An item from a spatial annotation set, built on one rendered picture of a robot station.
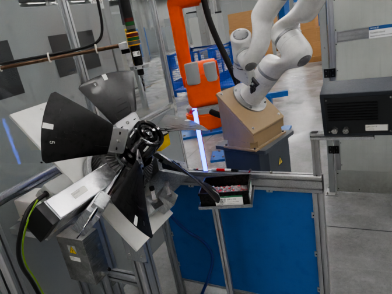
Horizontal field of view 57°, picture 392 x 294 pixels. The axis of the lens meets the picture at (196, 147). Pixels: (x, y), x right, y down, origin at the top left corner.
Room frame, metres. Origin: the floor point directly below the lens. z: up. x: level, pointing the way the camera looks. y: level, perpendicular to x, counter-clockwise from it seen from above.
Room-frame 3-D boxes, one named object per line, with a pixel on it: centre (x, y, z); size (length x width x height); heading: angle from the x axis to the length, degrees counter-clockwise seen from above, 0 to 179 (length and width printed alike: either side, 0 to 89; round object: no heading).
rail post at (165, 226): (1.82, 0.25, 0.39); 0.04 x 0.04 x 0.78; 60
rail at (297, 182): (1.60, -0.12, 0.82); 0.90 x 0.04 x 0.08; 60
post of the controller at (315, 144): (1.38, -0.49, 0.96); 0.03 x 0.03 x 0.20; 60
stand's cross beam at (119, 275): (1.34, 0.41, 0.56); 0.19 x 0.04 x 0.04; 60
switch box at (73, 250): (1.32, 0.55, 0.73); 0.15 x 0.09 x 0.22; 60
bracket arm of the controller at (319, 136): (1.33, -0.58, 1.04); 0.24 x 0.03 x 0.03; 60
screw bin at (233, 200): (1.43, -0.10, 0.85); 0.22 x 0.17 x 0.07; 75
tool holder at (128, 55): (1.34, 0.16, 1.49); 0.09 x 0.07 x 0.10; 95
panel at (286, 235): (1.60, -0.12, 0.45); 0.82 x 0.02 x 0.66; 60
